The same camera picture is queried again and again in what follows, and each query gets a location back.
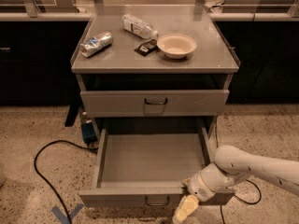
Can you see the grey drawer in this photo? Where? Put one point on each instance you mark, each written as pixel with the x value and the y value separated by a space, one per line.
pixel 145 169
pixel 99 104

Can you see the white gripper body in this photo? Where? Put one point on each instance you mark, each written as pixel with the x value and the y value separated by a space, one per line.
pixel 198 186

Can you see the black snack packet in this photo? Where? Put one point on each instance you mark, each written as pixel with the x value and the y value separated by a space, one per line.
pixel 147 47

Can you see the grey metal drawer cabinet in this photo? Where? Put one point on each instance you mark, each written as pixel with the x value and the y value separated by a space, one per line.
pixel 119 68

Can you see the white paper bowl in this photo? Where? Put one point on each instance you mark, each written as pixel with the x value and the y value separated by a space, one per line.
pixel 176 46

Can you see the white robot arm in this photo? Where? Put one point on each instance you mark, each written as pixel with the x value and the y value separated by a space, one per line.
pixel 230 167

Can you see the clear plastic water bottle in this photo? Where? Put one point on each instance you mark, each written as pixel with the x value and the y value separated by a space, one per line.
pixel 138 27

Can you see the crushed silver can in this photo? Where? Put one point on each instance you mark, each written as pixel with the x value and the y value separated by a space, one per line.
pixel 94 44

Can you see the blue power adapter box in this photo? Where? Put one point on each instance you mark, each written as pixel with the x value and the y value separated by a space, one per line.
pixel 88 133

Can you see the grey top drawer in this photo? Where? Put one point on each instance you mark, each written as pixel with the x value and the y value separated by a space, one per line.
pixel 99 104

